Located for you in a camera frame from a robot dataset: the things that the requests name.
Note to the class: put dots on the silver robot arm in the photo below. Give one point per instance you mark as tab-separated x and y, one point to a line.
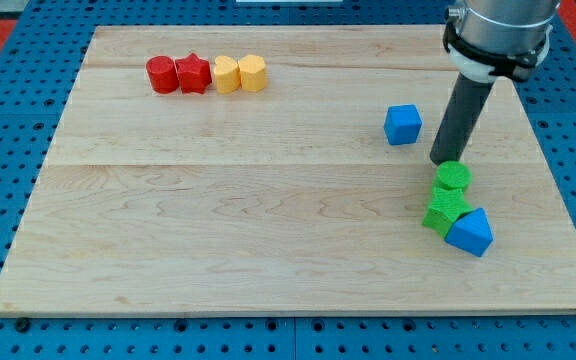
487	39

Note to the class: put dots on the blue cube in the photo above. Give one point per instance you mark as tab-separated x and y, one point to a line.
402	124

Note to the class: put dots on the wooden board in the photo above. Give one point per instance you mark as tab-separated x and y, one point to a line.
284	202

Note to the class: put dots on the yellow hexagon block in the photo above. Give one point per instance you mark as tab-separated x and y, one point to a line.
253	73

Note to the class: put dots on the yellow heart block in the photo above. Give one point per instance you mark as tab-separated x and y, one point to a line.
226	74

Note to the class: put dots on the red star block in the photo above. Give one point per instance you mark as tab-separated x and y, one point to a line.
193	73

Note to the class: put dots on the green star block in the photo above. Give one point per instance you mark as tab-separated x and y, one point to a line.
444	209

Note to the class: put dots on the red cylinder block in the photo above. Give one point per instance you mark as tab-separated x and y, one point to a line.
162	74

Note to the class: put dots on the green cylinder block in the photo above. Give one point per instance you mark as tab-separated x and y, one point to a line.
451	175

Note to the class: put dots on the blue triangle block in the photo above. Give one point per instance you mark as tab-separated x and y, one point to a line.
472	233

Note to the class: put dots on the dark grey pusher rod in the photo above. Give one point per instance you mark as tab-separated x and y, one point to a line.
464	107

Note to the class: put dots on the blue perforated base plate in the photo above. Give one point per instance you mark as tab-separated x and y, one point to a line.
38	66

